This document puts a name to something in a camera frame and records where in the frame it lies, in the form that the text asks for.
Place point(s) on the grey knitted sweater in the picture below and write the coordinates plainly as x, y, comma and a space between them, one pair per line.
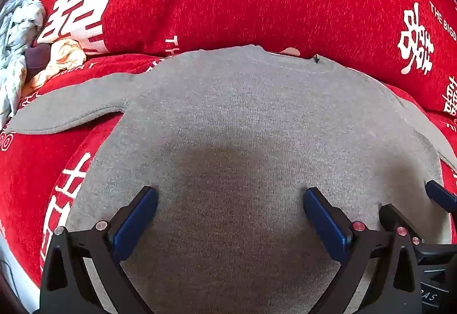
232, 121

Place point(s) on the red printed blanket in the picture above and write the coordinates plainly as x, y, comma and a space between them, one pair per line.
32, 171

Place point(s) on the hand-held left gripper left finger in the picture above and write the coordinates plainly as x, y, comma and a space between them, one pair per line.
134, 224

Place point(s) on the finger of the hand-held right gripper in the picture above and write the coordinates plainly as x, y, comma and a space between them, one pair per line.
442, 197
396, 217

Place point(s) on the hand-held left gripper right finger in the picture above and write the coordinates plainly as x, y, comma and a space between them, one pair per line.
326, 224

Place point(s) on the light blue patterned cloth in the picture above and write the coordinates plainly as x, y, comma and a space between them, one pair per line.
14, 39

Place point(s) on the dark purple cloth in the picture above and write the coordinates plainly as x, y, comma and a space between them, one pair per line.
35, 57

